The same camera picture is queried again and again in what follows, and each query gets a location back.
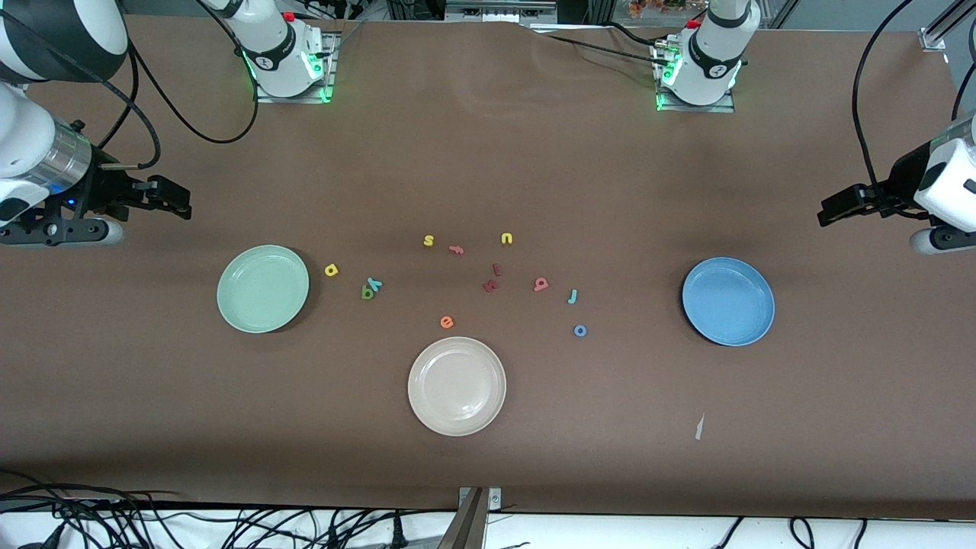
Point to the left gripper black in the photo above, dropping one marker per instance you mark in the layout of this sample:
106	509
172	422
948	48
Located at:
904	180

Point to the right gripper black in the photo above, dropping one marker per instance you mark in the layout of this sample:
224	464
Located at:
104	192

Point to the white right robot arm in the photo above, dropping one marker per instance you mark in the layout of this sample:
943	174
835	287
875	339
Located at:
274	53

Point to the green plate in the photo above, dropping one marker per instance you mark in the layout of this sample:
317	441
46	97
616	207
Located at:
263	288

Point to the blue plate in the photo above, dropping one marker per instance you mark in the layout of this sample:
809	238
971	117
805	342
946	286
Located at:
728	301

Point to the white paper scrap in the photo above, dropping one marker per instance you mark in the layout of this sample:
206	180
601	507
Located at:
699	427

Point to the orange artificial flowers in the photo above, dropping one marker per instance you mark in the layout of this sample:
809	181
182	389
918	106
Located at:
656	6

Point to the brown table cover sheet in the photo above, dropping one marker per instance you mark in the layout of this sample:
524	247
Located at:
534	152

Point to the beige plate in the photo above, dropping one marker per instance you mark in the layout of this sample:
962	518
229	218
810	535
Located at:
457	386

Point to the silver equipment box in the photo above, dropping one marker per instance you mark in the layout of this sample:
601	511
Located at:
499	9

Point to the grey slanted bar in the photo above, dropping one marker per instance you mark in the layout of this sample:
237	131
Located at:
467	530

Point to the aluminium frame rail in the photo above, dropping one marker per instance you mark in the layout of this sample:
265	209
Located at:
934	36

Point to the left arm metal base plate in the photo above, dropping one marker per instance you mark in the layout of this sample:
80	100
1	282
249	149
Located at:
698	108

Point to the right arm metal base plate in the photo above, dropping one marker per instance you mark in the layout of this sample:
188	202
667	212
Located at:
328	76

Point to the metal corner bracket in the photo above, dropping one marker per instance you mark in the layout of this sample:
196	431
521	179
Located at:
494	499

